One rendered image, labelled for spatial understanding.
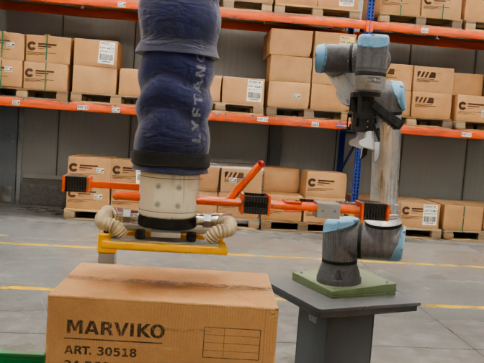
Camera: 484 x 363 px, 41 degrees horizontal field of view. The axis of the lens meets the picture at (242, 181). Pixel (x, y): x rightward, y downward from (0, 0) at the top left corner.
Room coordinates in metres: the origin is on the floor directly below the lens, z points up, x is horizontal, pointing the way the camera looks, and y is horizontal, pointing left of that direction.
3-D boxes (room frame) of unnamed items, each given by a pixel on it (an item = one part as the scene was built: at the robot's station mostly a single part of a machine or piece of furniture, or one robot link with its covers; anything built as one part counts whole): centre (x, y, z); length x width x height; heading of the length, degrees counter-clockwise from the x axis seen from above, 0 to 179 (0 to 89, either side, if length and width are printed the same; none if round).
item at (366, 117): (1.91, -0.35, 1.48); 0.09 x 0.08 x 0.12; 94
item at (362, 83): (1.90, -0.35, 1.56); 0.10 x 0.09 x 0.05; 4
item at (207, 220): (1.85, 0.21, 1.13); 0.34 x 0.25 x 0.06; 95
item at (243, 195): (1.87, -0.04, 1.19); 0.10 x 0.08 x 0.06; 5
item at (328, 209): (1.89, -0.25, 1.19); 0.07 x 0.07 x 0.04; 5
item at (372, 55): (1.91, -0.35, 1.65); 0.10 x 0.09 x 0.12; 164
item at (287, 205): (1.99, 0.02, 1.19); 0.93 x 0.30 x 0.04; 95
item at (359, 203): (1.90, -0.39, 1.19); 0.08 x 0.07 x 0.05; 95
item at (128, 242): (1.75, 0.20, 1.09); 0.34 x 0.10 x 0.05; 95
